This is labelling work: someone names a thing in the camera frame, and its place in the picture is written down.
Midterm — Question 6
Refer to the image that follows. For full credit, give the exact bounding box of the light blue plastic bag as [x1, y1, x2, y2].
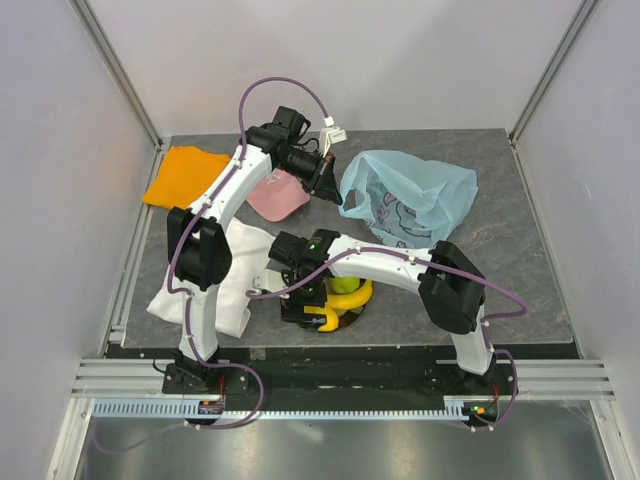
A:
[339, 150, 478, 248]

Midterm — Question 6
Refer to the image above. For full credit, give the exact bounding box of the white slotted cable duct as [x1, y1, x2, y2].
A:
[92, 398, 491, 422]

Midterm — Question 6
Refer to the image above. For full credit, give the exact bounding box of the orange folded cloth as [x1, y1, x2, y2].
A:
[142, 146, 231, 210]

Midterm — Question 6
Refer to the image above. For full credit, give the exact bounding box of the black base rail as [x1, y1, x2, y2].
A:
[162, 346, 515, 408]

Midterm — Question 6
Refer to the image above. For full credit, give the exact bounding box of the white folded cloth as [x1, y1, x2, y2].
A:
[146, 217, 275, 338]

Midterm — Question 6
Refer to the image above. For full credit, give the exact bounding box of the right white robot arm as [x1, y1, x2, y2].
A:
[268, 229, 496, 394]

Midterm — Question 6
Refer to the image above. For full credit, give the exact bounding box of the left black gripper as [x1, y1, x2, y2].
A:
[277, 149, 343, 207]

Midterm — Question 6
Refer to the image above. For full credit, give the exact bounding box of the yellow fake lemon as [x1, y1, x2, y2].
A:
[316, 309, 340, 333]

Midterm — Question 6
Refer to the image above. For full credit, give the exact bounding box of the dark rimmed beige plate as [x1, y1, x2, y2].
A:
[300, 299, 371, 332]

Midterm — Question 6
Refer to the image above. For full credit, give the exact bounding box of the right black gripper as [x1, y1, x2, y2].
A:
[280, 268, 328, 331]

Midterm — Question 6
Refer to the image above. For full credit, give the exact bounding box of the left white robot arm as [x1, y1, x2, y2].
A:
[166, 107, 347, 393]

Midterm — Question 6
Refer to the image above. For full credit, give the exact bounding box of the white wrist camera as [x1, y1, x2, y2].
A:
[318, 116, 347, 157]
[246, 269, 286, 299]

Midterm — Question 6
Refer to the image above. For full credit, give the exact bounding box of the green fake pear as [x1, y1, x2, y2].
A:
[328, 277, 360, 295]

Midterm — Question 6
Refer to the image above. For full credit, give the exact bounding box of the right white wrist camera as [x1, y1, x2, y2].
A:
[246, 269, 286, 299]

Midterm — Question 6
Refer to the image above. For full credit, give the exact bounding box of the pink baseball cap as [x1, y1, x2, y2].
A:
[247, 169, 310, 222]

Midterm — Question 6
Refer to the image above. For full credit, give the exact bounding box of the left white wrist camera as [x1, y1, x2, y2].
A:
[318, 116, 347, 157]

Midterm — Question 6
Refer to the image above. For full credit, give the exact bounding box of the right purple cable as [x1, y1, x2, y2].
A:
[247, 249, 530, 436]

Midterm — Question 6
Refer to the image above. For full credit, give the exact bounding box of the yellow fake banana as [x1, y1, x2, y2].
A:
[304, 279, 373, 313]

